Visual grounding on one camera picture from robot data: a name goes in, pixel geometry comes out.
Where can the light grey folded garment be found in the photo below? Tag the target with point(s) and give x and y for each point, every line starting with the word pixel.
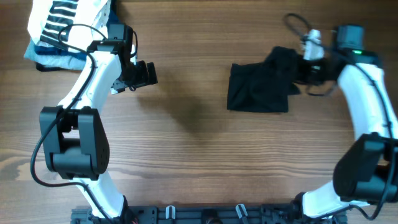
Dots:
pixel 51 63

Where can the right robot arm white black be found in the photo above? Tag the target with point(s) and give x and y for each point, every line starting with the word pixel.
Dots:
pixel 367 173

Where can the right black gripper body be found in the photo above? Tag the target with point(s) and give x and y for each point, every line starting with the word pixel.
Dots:
pixel 311 72

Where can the black t-shirt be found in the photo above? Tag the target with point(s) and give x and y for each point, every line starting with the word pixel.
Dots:
pixel 264 87

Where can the white striped folded garment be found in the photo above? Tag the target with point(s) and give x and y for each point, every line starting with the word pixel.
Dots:
pixel 60 23

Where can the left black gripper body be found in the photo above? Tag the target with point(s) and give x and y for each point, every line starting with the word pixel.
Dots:
pixel 136 76

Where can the dark blue folded garment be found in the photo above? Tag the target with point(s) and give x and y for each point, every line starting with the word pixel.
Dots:
pixel 53 51

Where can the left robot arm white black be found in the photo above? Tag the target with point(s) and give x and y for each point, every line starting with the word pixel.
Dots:
pixel 73 148

